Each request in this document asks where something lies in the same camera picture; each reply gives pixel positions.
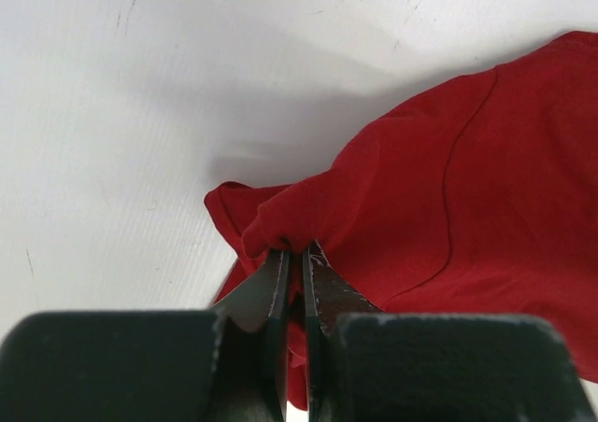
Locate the red t-shirt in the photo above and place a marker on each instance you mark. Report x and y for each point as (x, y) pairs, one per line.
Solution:
(478, 196)

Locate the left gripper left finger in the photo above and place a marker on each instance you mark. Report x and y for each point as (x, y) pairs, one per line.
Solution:
(225, 363)

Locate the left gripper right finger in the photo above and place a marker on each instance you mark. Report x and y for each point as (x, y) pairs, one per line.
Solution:
(366, 365)

